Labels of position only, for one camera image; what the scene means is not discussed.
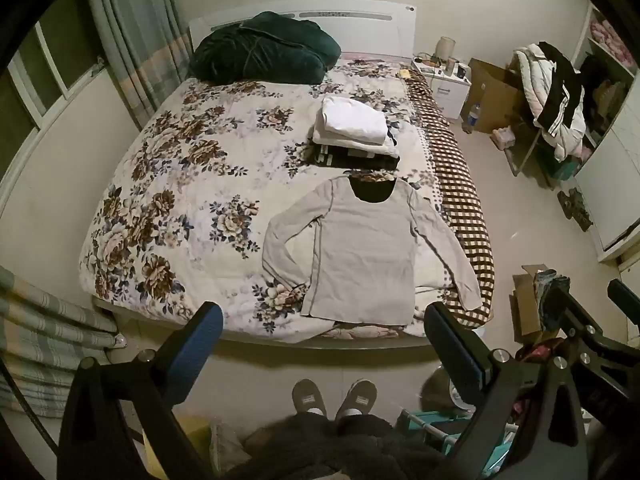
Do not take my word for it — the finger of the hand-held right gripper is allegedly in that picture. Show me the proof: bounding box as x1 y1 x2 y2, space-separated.
550 277 640 376
606 278 640 322

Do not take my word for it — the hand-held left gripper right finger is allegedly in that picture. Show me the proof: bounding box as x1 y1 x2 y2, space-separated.
423 301 591 480

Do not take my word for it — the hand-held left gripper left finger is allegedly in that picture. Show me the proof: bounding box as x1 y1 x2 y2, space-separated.
56 301 224 480

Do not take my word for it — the beige long sleeve shirt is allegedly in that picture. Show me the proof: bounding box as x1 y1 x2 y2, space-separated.
262 170 484 324

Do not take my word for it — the pile of clothes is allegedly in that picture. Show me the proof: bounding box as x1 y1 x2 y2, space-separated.
510 42 587 162

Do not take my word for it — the small cardboard box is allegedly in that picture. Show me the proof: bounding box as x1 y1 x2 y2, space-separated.
509 262 571 342

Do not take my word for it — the teal rack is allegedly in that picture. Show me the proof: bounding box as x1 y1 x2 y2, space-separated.
397 406 521 463

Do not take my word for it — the pair of dark slippers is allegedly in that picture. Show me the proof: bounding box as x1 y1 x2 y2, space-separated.
557 187 594 231

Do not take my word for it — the white wardrobe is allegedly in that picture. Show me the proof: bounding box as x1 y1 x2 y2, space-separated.
571 2 640 264

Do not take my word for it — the person's left slipper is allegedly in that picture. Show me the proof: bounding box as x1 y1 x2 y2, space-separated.
291 379 329 419

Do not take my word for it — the green storage box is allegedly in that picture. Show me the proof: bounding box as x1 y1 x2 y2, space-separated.
549 152 582 187

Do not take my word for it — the floral quilt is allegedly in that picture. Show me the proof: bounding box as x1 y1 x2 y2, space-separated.
79 57 451 347

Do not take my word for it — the striped cloth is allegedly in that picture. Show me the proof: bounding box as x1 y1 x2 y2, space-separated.
0 265 119 417

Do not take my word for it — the person's dark fuzzy clothing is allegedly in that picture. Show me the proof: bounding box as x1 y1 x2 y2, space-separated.
240 412 447 480

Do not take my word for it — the metal chair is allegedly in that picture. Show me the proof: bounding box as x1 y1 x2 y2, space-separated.
504 127 548 177

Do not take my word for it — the black white patterned folded garment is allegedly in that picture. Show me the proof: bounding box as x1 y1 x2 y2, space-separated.
306 146 402 175

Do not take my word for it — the plastic water bottle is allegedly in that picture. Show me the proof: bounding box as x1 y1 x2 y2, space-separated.
462 102 482 135

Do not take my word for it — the large cardboard box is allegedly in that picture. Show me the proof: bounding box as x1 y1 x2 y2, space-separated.
467 57 527 134

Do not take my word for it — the white nightstand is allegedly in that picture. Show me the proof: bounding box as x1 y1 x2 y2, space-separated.
411 57 474 121

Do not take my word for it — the pink bedding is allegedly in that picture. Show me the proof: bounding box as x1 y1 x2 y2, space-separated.
590 17 637 69

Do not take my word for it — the dark green blanket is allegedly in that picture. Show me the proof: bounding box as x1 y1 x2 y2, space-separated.
189 11 343 85

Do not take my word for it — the beige table lamp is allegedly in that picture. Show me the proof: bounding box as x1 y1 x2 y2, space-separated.
433 36 456 64

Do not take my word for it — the window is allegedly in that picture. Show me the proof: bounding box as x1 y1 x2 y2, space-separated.
0 0 109 133

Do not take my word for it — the green curtain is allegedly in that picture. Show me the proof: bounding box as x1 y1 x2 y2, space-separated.
82 0 194 131

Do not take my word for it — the white bed headboard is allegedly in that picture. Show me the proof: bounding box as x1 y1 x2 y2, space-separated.
187 0 417 60

